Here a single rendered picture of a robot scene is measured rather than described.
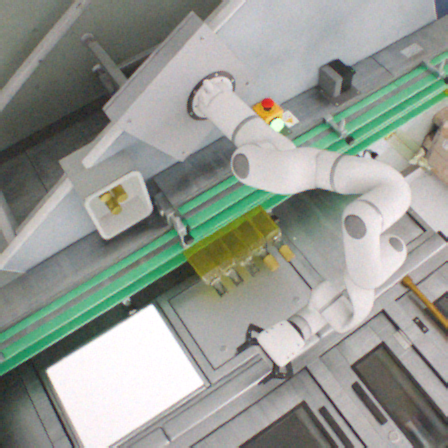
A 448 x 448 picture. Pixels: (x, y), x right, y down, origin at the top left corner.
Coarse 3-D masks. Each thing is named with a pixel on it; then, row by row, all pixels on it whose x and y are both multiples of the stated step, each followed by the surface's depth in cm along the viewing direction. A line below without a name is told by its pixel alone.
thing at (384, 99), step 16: (432, 64) 172; (400, 80) 169; (416, 80) 169; (432, 80) 169; (368, 96) 167; (384, 96) 167; (400, 96) 166; (352, 112) 164; (368, 112) 163; (320, 128) 161; (352, 128) 160; (304, 144) 159; (320, 144) 158; (208, 192) 152; (224, 192) 152; (240, 192) 151; (192, 208) 150; (208, 208) 149; (224, 208) 149; (192, 224) 147
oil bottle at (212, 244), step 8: (200, 240) 157; (208, 240) 156; (216, 240) 156; (208, 248) 155; (216, 248) 155; (224, 248) 154; (216, 256) 153; (224, 256) 153; (232, 256) 153; (216, 264) 153; (224, 264) 152; (232, 264) 152; (224, 272) 152
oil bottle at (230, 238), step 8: (216, 232) 158; (224, 232) 157; (232, 232) 157; (224, 240) 156; (232, 240) 156; (240, 240) 156; (232, 248) 154; (240, 248) 154; (248, 248) 154; (240, 256) 153; (248, 256) 154; (240, 264) 155
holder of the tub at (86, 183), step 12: (120, 156) 136; (96, 168) 135; (108, 168) 134; (120, 168) 134; (132, 168) 134; (72, 180) 133; (84, 180) 133; (96, 180) 133; (108, 180) 132; (84, 192) 131
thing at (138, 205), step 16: (128, 176) 133; (96, 192) 131; (128, 192) 150; (144, 192) 142; (96, 208) 147; (128, 208) 152; (144, 208) 152; (96, 224) 140; (112, 224) 150; (128, 224) 150
